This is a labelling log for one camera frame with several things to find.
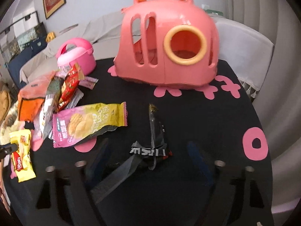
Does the shelf with white boxes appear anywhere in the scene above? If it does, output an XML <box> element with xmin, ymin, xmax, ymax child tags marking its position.
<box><xmin>0</xmin><ymin>11</ymin><xmax>46</xmax><ymax>62</ymax></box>

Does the red gold candy wrapper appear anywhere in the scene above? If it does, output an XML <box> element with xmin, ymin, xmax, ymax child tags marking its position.
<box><xmin>58</xmin><ymin>63</ymin><xmax>85</xmax><ymax>111</ymax></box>

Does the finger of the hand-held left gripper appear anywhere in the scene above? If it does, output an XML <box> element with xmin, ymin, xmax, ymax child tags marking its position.
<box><xmin>0</xmin><ymin>143</ymin><xmax>18</xmax><ymax>160</ymax></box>

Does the salmon pink plastic pet carrier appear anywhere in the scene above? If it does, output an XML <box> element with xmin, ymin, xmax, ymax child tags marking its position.
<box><xmin>113</xmin><ymin>0</ymin><xmax>220</xmax><ymax>90</ymax></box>

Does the white curtain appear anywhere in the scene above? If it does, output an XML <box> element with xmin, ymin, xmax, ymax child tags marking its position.
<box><xmin>229</xmin><ymin>0</ymin><xmax>301</xmax><ymax>162</ymax></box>

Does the black snack wrapper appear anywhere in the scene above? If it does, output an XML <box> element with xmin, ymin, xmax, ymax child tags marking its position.
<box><xmin>90</xmin><ymin>103</ymin><xmax>174</xmax><ymax>204</ymax></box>

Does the pink toy bucket with handle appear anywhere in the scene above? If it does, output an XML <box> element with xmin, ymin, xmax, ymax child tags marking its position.
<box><xmin>56</xmin><ymin>38</ymin><xmax>96</xmax><ymax>76</ymax></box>

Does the yellow wafer wrapper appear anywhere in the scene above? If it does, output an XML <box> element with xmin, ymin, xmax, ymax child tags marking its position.
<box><xmin>9</xmin><ymin>129</ymin><xmax>36</xmax><ymax>183</ymax></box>

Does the white fringed chair cover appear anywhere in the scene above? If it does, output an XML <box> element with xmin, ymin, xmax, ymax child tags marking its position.
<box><xmin>215</xmin><ymin>19</ymin><xmax>275</xmax><ymax>98</ymax></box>

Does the red orange snack packet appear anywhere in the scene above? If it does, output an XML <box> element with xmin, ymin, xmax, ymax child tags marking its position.
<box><xmin>17</xmin><ymin>72</ymin><xmax>57</xmax><ymax>122</ymax></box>

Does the dark blue cabinet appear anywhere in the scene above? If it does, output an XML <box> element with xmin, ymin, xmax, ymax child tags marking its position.
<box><xmin>8</xmin><ymin>35</ymin><xmax>47</xmax><ymax>87</ymax></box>

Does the black cloth with pink print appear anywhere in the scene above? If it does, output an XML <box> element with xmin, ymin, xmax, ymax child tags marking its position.
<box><xmin>5</xmin><ymin>58</ymin><xmax>274</xmax><ymax>226</ymax></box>

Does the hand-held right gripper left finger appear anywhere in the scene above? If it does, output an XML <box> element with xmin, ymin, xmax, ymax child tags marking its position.
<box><xmin>35</xmin><ymin>138</ymin><xmax>111</xmax><ymax>226</ymax></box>

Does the silver grey snack wrapper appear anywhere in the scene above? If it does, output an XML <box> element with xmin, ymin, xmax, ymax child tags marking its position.
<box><xmin>39</xmin><ymin>76</ymin><xmax>65</xmax><ymax>140</ymax></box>

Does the yellow pet bed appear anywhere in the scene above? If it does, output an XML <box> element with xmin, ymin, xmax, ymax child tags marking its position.
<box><xmin>0</xmin><ymin>82</ymin><xmax>12</xmax><ymax>123</ymax></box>

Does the pink yellow chip packet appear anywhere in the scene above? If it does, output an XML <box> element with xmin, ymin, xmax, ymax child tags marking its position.
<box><xmin>52</xmin><ymin>102</ymin><xmax>128</xmax><ymax>148</ymax></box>

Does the grey sofa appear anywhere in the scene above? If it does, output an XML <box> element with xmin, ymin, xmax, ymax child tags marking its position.
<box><xmin>20</xmin><ymin>12</ymin><xmax>125</xmax><ymax>85</ymax></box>

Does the lilac wrapper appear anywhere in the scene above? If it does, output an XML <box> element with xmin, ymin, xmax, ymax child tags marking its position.
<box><xmin>79</xmin><ymin>75</ymin><xmax>99</xmax><ymax>90</ymax></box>

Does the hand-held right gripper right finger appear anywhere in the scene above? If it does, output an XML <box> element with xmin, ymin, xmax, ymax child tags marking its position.
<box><xmin>187</xmin><ymin>141</ymin><xmax>274</xmax><ymax>226</ymax></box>

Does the pink white wrapper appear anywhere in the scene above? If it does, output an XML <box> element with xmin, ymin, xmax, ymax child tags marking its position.
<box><xmin>30</xmin><ymin>122</ymin><xmax>53</xmax><ymax>152</ymax></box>

